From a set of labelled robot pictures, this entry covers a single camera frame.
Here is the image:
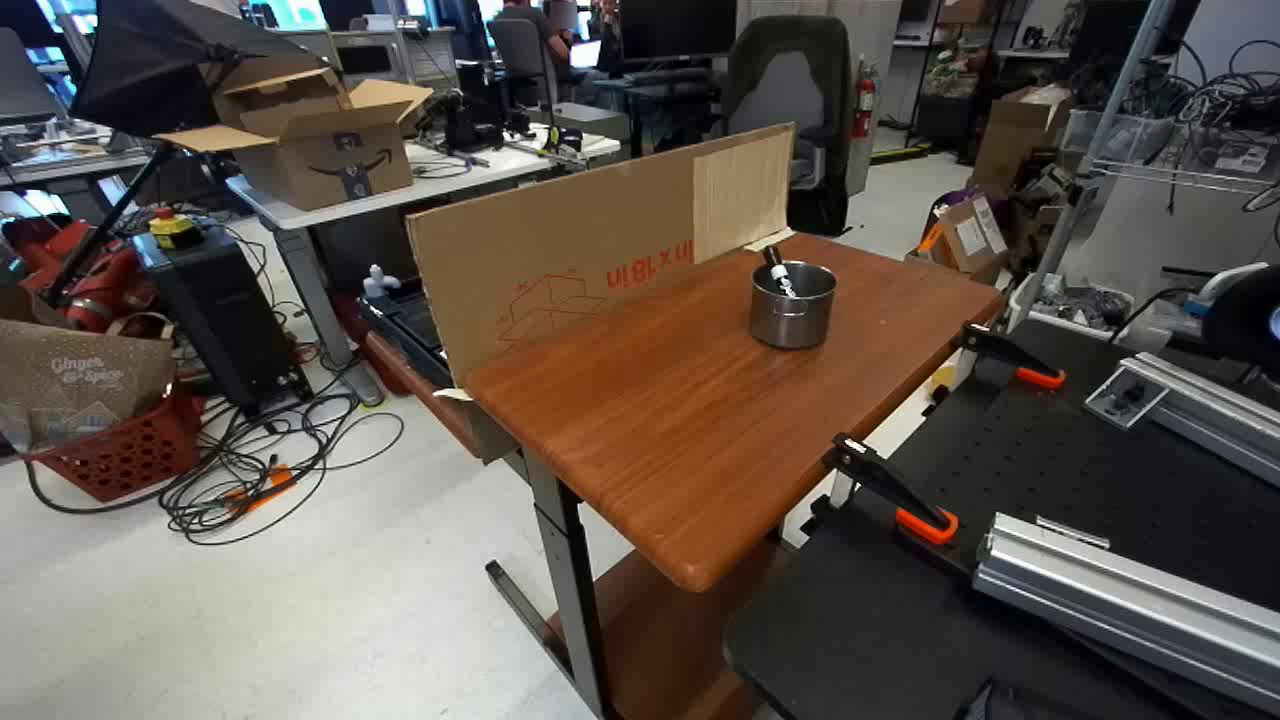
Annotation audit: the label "black marker with white label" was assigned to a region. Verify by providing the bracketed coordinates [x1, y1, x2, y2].
[760, 241, 803, 305]

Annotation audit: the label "silver metal cup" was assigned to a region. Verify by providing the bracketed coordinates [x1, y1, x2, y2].
[745, 257, 841, 356]

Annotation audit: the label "large brown cardboard sheet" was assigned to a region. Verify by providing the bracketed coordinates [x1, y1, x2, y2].
[406, 144, 703, 392]

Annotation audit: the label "grey metal table leg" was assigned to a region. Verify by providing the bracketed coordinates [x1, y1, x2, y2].
[479, 450, 622, 720]

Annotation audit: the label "small white bottle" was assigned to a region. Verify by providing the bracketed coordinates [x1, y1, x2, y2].
[359, 258, 406, 305]

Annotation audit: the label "white office desk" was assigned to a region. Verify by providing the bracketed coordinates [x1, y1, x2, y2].
[221, 129, 633, 405]

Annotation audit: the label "black office chair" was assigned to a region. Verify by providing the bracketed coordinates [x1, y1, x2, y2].
[726, 12, 855, 241]

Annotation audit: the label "black computer monitor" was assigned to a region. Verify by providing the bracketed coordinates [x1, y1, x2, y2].
[618, 0, 740, 63]

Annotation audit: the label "red fire extinguisher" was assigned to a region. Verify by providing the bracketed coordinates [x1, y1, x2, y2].
[850, 57, 884, 144]

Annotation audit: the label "small labelled cardboard box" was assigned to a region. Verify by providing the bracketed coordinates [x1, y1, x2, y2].
[918, 192, 1013, 284]

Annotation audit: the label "open Amazon cardboard box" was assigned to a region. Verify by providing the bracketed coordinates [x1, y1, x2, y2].
[152, 63, 440, 214]

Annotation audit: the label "black equipment case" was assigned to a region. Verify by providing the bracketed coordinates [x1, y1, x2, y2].
[130, 219, 304, 410]

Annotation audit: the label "tall brown cardboard box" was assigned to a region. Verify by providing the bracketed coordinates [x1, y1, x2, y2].
[970, 82, 1081, 205]

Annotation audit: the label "black perforated breadboard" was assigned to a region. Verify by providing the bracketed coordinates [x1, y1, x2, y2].
[726, 315, 1280, 720]

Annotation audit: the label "yellow red emergency stop button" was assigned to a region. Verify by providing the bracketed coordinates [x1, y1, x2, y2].
[146, 206, 210, 253]

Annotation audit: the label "red plastic basket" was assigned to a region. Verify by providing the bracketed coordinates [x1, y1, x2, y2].
[25, 386, 210, 506]

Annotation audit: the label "black photo softbox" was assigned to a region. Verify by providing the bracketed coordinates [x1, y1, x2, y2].
[70, 0, 330, 139]

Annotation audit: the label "black clamp with orange handle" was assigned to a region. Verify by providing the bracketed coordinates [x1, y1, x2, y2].
[825, 433, 963, 551]
[959, 319, 1072, 397]

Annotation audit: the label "black floor cables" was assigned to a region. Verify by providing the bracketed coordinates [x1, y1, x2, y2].
[19, 375, 407, 551]

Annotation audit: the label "aluminium extrusion rail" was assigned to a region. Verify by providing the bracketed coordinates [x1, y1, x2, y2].
[1117, 348, 1280, 488]
[970, 511, 1280, 710]

